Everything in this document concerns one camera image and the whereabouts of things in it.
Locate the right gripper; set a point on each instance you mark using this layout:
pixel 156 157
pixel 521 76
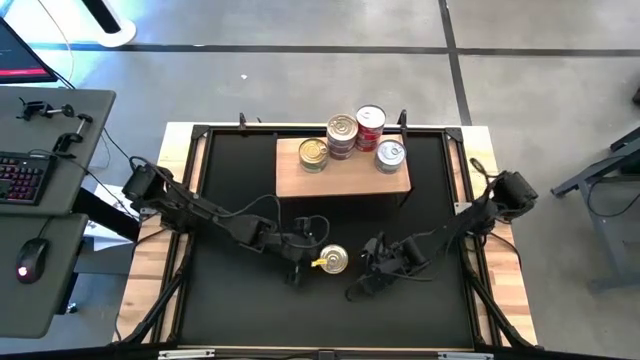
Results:
pixel 400 260

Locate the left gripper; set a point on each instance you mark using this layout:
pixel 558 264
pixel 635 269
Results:
pixel 297 240

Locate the silver-lid seafood can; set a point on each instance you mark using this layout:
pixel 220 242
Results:
pixel 334 259

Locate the gold-lid green label can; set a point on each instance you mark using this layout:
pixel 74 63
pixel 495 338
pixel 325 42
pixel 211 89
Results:
pixel 313 154
pixel 314 171

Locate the green-blue label tuna can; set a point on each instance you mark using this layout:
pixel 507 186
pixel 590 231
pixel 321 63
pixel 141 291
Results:
pixel 390 154
pixel 390 171

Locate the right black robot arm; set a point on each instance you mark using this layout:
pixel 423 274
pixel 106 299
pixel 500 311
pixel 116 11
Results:
pixel 465 220

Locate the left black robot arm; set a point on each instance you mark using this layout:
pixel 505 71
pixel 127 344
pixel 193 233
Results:
pixel 200 210

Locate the wooden shelf with black legs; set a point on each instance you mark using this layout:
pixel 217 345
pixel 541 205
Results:
pixel 350 182

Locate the black table mat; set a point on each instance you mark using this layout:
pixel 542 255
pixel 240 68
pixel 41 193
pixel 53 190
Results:
pixel 250 310

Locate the black desk leg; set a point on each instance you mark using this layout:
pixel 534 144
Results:
pixel 107 215

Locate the grey metal stand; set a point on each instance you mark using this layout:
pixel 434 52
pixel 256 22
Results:
pixel 615 235

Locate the grey desk panel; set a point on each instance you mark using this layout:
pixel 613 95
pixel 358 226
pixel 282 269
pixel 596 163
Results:
pixel 55 300
pixel 30 135

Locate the black desk clamp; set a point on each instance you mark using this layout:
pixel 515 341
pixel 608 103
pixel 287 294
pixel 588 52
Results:
pixel 31 108
pixel 62 143

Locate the black computer mouse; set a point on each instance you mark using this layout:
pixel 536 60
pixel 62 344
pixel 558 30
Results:
pixel 31 260

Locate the white round stand base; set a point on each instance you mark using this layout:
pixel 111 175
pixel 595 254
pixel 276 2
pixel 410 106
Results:
pixel 122 35

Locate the backlit black keyboard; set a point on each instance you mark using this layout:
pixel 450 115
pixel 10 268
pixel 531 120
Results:
pixel 22 180

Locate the black stand pole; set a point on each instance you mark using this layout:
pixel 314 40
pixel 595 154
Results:
pixel 102 15

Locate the dark screen with red bar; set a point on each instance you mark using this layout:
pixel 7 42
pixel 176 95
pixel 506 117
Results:
pixel 17 55

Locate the silver metal bracket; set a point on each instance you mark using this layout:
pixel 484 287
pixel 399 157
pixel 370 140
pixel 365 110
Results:
pixel 465 356
pixel 185 354

